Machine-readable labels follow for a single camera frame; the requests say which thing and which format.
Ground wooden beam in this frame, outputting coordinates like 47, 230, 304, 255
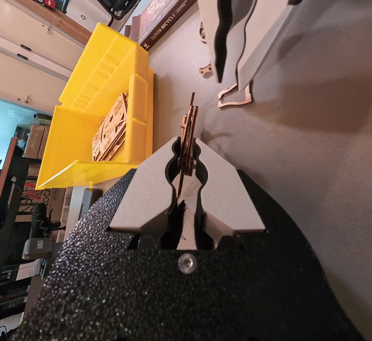
0, 0, 93, 46

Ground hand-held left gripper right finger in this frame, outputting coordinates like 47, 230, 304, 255
192, 138, 266, 244

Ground dark grey block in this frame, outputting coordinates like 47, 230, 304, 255
83, 188, 103, 222

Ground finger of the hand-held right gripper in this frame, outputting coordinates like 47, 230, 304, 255
198, 0, 261, 83
236, 0, 308, 92

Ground printed cardboard box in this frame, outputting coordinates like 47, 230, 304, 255
17, 181, 68, 234

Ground wooden bicycle fork piece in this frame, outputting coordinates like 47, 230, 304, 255
217, 81, 253, 108

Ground brown puzzle box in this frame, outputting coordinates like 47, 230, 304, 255
121, 0, 199, 52

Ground stack of wooden puzzle sheets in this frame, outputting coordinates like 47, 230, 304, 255
92, 93, 130, 162

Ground plain cardboard boxes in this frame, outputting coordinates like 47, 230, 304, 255
25, 124, 50, 159

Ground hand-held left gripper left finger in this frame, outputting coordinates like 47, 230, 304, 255
108, 136, 183, 235

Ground wooden bicycle frame assembly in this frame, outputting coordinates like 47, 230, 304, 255
175, 92, 200, 200

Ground yellow plastic bin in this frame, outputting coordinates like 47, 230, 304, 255
35, 22, 154, 190

